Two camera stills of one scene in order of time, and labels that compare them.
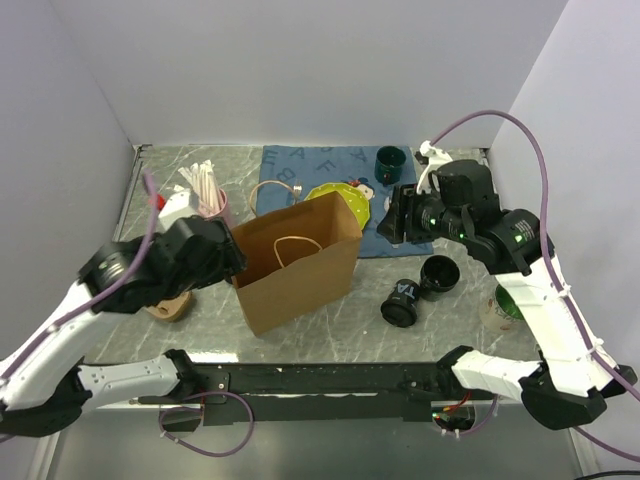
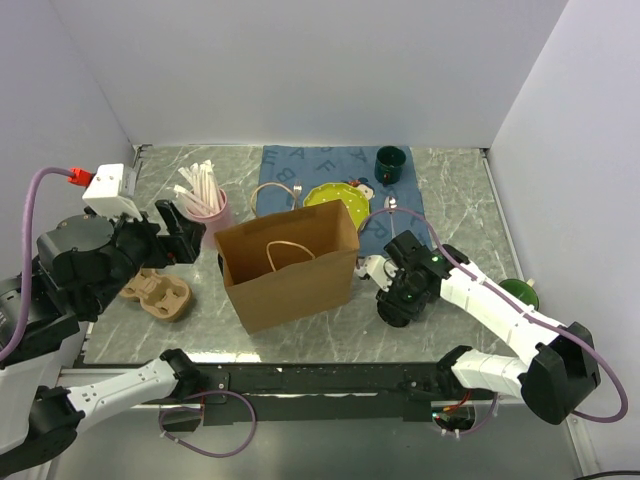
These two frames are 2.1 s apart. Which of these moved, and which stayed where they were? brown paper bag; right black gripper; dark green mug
Moved: right black gripper
Stayed: dark green mug; brown paper bag
